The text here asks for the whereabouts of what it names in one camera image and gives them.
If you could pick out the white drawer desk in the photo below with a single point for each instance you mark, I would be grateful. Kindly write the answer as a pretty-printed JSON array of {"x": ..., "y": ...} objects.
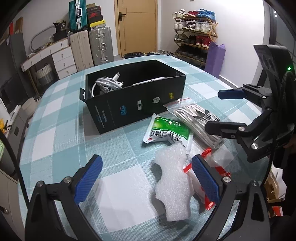
[{"x": 61, "y": 55}]

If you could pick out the black tracker camera mount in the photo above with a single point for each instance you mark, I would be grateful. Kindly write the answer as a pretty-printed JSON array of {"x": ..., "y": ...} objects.
[{"x": 277, "y": 63}]

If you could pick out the teal suitcase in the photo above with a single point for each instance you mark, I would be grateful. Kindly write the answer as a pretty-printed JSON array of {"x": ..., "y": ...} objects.
[{"x": 78, "y": 15}]

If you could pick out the wooden door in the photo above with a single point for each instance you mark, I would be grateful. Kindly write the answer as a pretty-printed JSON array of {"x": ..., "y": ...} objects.
[{"x": 136, "y": 24}]

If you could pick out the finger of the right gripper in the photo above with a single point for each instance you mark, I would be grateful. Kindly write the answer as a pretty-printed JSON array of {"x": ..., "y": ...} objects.
[
  {"x": 223, "y": 129},
  {"x": 231, "y": 94}
]

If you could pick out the beige suitcase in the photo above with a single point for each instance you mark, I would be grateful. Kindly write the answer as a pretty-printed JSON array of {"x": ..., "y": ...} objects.
[{"x": 81, "y": 50}]

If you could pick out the white foam piece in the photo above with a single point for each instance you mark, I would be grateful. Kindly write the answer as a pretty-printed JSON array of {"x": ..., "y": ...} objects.
[{"x": 175, "y": 188}]

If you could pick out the red balloon bag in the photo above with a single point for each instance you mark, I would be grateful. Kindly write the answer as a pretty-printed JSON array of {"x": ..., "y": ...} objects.
[{"x": 207, "y": 155}]

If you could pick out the bagged adidas shoelaces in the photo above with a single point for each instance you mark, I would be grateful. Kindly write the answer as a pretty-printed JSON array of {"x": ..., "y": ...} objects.
[{"x": 195, "y": 117}]

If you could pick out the purple bag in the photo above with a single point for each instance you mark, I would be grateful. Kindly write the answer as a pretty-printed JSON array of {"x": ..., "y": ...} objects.
[{"x": 215, "y": 59}]

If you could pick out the silver suitcase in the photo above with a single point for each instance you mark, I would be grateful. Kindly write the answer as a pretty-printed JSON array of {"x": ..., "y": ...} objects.
[{"x": 101, "y": 45}]

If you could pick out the stacked shoe boxes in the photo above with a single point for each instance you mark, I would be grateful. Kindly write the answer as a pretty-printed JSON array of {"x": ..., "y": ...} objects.
[{"x": 95, "y": 17}]

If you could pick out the low grey tv cabinet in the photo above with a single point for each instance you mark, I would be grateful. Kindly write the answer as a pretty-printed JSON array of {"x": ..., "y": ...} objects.
[{"x": 9, "y": 184}]

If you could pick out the grey medicine packet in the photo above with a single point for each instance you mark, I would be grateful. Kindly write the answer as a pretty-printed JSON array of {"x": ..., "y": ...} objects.
[{"x": 151, "y": 80}]

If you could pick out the woven laundry basket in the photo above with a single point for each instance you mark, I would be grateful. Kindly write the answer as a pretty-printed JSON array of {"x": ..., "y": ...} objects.
[{"x": 45, "y": 75}]

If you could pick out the shoe rack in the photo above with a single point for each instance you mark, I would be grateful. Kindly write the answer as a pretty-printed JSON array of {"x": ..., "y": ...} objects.
[{"x": 195, "y": 31}]

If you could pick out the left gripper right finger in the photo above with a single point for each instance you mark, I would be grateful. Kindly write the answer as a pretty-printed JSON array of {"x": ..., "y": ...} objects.
[{"x": 208, "y": 177}]

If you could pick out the green medicine packet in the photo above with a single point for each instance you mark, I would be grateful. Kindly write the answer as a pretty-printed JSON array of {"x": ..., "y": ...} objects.
[{"x": 164, "y": 129}]

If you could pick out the black cardboard box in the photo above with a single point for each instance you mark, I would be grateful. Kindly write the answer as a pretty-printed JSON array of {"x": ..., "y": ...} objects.
[{"x": 129, "y": 104}]

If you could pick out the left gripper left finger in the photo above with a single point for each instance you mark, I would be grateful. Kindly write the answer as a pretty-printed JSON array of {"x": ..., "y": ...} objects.
[{"x": 88, "y": 176}]

